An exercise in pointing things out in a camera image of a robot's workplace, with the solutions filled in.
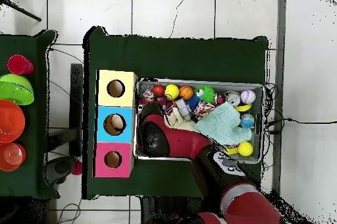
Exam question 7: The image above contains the colourful knotted rope toy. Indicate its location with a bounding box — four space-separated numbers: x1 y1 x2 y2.
142 89 157 103

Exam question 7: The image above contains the wooden box with three holes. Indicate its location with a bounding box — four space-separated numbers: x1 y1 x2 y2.
91 69 139 179

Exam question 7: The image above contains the cream waffle cloth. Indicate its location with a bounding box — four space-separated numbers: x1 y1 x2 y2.
164 106 201 132

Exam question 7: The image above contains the smooth yellow ball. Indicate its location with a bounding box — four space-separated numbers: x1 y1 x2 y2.
164 84 180 101

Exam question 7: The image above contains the red-orange ball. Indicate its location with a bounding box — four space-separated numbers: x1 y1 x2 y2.
151 84 166 98

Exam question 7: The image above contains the small orange basketball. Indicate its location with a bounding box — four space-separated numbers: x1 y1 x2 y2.
178 85 194 101

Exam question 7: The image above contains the green spiky toy with eyes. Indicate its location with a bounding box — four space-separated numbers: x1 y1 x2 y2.
194 84 216 104

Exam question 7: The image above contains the mint green waffle cloth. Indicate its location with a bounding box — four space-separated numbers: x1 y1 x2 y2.
194 101 253 146

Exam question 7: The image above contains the silver drink can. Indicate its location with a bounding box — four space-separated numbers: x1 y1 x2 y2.
225 90 242 107

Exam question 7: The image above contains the globe print ball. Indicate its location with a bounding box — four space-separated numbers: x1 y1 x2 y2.
240 113 255 129

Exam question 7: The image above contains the white baseball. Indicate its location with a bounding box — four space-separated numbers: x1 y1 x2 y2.
240 89 257 105

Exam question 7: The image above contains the yellow ball with seam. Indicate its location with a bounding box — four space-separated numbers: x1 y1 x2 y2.
238 141 254 157

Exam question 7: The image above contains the grey device with red knob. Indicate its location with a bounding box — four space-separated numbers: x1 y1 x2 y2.
43 155 83 186

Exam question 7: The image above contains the green plastic bowl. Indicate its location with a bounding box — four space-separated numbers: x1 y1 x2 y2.
0 73 35 106

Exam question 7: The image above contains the red plastic cup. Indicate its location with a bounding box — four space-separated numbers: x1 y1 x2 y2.
7 54 35 76

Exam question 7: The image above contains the orange plastic bowl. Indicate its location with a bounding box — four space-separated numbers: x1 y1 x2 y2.
0 99 26 144

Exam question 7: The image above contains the orange plastic cup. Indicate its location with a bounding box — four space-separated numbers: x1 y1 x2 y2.
0 142 26 172

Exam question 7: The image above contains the black rod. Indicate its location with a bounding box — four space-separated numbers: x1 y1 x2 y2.
0 0 42 22

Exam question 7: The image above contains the silver wire mesh bin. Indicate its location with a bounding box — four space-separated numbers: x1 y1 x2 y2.
135 77 265 165

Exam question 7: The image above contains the thin black cable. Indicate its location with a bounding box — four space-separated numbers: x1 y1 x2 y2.
169 0 191 39

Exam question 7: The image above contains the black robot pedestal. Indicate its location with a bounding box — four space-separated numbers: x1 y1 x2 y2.
140 196 203 224

